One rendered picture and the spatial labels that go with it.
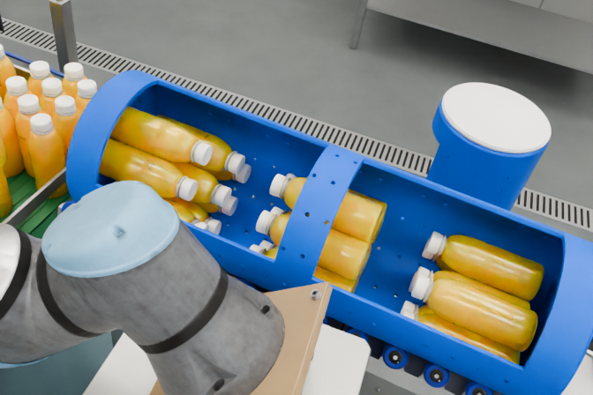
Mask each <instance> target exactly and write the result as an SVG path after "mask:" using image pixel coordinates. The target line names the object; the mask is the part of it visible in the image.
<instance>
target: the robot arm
mask: <svg viewBox="0 0 593 395"><path fill-rule="evenodd" d="M115 329H119V330H122V331H123V332H124V333H125V334H126V335H127V336H128V337H129V338H130V339H131V340H132V341H133V342H134V343H136V344H137V345H138V346H139V347H140V348H141V349H142V350H143V351H144V352H145V353H146V355H147V358H148V360H149V361H150V363H151V365H152V368H153V370H154V373H155V374H156V376H157V379H158V381H159V383H160V385H161V388H162V390H163V392H164V394H165V395H250V394H251V393H252V392H253V391H254V390H255V389H256V388H257V387H258V386H259V385H260V383H261V382H262V381H263V380H264V379H265V377H266V376H267V374H268V373H269V371H270V370H271V368H272V367H273V366H274V364H275V362H276V360H277V358H278V356H279V354H280V351H281V348H282V344H283V341H284V336H285V323H284V319H283V316H282V314H281V312H280V311H279V310H278V309H277V307H276V306H275V305H274V304H273V302H272V301H271V300H270V299H269V298H268V297H267V296H266V295H264V294H262V293H261V292H260V291H258V290H256V289H254V288H252V287H250V286H248V285H246V284H244V283H243V282H242V281H240V280H238V279H235V278H233V277H232V276H230V275H228V274H227V273H226V272H225V271H224V270H223V269H222V267H221V266H220V265H219V264H218V262H217V261H216V260H215V259H214V258H213V256H212V255H211V254H210V253H209V252H208V251H207V249H206V248H205V247H204V246H203V245H202V243H201V242H200V241H199V240H198V239H197V237H196V236H195V235H194V234H193V233H192V232H191V230H190V229H189V228H188V227H187V226H186V225H185V224H184V223H183V222H182V221H181V219H180V218H179V216H178V214H177V212H176V210H175V209H174V207H173V206H172V205H171V204H169V203H168V202H166V201H164V200H163V199H162V198H161V197H160V196H159V195H158V194H157V193H156V192H155V191H154V189H152V188H151V187H150V186H148V185H146V184H144V183H141V182H137V181H121V182H117V183H111V184H108V185H105V186H103V187H100V188H99V189H97V190H94V191H92V192H90V193H88V194H86V195H85V196H84V197H82V198H81V199H80V201H79V202H78V203H76V204H71V205H70V206H68V207H67V208H66V209H65V210H64V211H62V212H61V213H60V214H59V215H58V216H57V217H56V218H55V219H54V220H53V221H52V223H51V224H50V225H49V227H48V228H47V230H46V231H45V233H44V235H43V237H42V239H38V238H35V237H33V236H31V235H29V234H27V233H25V232H23V231H21V230H19V229H17V228H15V227H13V226H11V225H8V224H4V223H0V369H7V368H15V367H18V366H25V365H29V364H33V363H36V362H39V361H43V360H45V359H47V358H49V357H50V356H51V355H53V354H55V353H57V352H60V351H62V350H65V349H66V348H69V347H73V346H75V345H77V344H79V343H82V342H84V341H87V340H89V339H92V338H95V337H98V336H100V335H102V334H104V333H107V332H111V331H113V330H115Z"/></svg>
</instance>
